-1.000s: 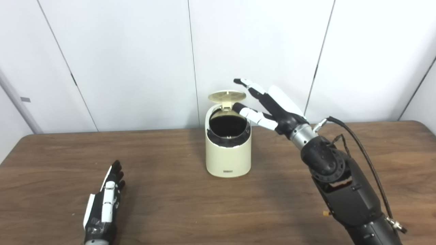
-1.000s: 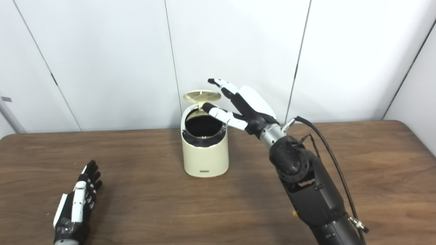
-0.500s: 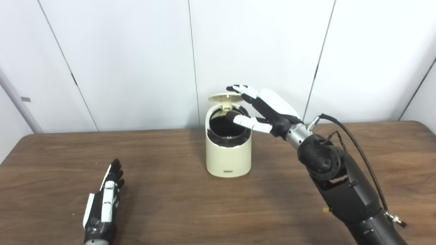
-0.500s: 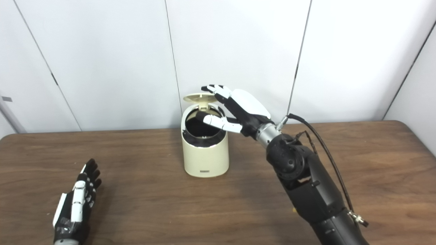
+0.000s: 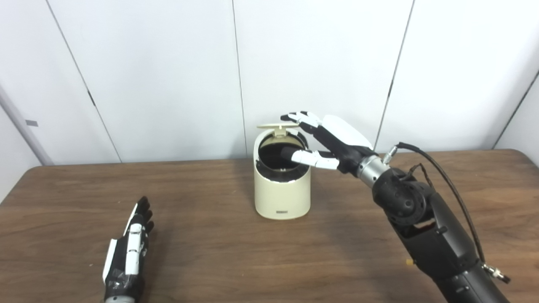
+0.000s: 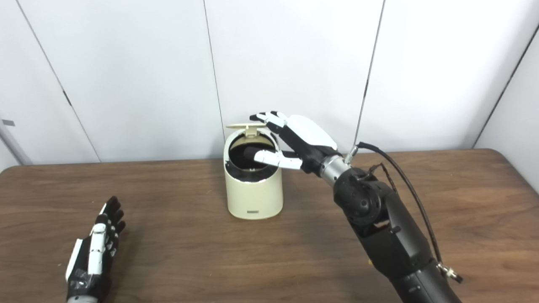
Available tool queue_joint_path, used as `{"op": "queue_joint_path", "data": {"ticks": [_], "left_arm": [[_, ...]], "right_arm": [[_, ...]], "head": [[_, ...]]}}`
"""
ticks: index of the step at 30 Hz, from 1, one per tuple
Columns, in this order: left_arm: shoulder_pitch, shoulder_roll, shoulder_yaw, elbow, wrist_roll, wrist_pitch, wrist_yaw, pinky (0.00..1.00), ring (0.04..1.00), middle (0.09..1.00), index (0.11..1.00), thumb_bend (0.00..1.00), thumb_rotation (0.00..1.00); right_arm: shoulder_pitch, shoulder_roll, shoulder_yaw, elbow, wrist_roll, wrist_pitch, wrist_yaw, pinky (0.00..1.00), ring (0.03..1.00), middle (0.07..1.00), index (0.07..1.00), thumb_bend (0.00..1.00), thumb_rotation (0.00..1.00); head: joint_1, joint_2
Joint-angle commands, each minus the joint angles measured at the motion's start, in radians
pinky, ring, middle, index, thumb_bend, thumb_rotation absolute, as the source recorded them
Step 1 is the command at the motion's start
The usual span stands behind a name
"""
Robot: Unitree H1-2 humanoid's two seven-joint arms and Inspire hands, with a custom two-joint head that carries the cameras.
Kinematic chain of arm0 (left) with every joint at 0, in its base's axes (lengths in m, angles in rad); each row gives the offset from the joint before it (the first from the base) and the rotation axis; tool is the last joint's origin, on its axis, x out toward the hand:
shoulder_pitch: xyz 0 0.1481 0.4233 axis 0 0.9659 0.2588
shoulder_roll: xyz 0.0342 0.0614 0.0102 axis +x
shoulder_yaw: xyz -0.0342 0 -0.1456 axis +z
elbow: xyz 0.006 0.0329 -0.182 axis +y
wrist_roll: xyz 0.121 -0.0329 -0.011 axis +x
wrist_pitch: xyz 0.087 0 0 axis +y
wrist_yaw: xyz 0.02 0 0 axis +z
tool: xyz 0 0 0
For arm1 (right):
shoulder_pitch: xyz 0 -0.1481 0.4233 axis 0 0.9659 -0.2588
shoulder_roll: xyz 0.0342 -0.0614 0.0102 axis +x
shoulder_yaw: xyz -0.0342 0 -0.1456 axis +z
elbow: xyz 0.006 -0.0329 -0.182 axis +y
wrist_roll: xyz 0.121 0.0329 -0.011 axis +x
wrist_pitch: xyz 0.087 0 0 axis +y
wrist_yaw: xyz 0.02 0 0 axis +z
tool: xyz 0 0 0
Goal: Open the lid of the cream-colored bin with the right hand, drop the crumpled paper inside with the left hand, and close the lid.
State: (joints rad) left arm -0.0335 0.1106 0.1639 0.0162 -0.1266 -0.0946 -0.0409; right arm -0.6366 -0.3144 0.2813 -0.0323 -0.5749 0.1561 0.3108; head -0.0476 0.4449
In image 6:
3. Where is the round cream bin lid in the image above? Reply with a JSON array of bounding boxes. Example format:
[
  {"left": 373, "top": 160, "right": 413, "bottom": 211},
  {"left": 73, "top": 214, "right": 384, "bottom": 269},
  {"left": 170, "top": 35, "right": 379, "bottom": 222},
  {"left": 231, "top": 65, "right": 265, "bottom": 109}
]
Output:
[{"left": 226, "top": 122, "right": 268, "bottom": 138}]

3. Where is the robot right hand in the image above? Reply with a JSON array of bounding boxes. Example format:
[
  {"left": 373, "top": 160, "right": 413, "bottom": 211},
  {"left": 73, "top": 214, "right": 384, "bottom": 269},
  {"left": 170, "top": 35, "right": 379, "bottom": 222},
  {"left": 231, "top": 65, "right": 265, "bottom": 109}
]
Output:
[{"left": 249, "top": 111, "right": 339, "bottom": 175}]

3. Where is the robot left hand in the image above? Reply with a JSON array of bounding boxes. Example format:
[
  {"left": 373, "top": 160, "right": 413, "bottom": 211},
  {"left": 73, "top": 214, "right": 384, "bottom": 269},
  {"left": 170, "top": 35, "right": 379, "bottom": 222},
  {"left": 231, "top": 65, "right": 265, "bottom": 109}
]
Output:
[{"left": 65, "top": 196, "right": 126, "bottom": 300}]

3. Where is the gray wall corner strip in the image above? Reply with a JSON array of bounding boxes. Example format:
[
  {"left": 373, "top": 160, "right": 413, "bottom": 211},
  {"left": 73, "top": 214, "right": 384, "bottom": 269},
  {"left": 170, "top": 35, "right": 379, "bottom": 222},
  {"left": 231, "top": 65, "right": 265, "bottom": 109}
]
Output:
[{"left": 0, "top": 120, "right": 33, "bottom": 165}]

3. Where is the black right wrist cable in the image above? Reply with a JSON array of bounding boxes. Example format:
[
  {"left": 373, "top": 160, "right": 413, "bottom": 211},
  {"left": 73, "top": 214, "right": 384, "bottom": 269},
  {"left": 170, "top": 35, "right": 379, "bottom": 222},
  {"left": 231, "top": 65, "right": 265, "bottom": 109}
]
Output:
[{"left": 344, "top": 142, "right": 464, "bottom": 284}]

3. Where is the cream-colored bin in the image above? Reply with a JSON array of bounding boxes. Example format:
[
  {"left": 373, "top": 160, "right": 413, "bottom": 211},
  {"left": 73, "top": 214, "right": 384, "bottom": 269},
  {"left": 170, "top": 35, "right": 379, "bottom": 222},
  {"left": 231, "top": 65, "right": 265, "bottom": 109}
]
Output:
[{"left": 223, "top": 128, "right": 283, "bottom": 220}]

